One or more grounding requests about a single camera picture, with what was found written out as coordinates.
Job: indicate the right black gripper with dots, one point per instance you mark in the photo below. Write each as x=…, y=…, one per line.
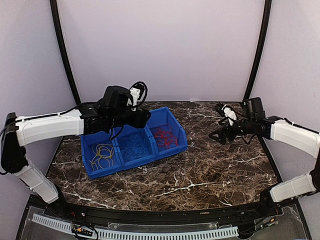
x=221, y=131

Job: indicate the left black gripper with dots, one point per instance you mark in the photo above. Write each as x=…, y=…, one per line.
x=142, y=118

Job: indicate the blue three-compartment plastic bin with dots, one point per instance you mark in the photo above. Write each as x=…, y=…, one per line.
x=162, y=137

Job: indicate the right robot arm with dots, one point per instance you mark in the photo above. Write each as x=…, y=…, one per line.
x=254, y=122

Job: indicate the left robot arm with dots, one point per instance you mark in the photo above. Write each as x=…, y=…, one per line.
x=84, y=119

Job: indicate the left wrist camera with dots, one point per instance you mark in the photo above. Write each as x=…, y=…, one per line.
x=119, y=97

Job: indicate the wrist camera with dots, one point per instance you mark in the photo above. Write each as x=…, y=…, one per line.
x=253, y=109
x=119, y=97

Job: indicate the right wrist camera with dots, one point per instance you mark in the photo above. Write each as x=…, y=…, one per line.
x=253, y=109

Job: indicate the right black frame post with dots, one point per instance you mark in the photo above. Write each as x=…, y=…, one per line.
x=259, y=48

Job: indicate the black frame post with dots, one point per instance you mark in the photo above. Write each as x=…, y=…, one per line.
x=63, y=50
x=259, y=48

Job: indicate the left black frame post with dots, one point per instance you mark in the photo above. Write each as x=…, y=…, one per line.
x=63, y=50

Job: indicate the white slotted cable duct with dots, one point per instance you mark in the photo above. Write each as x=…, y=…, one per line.
x=103, y=233

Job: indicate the black front rail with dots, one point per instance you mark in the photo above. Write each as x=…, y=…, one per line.
x=233, y=215

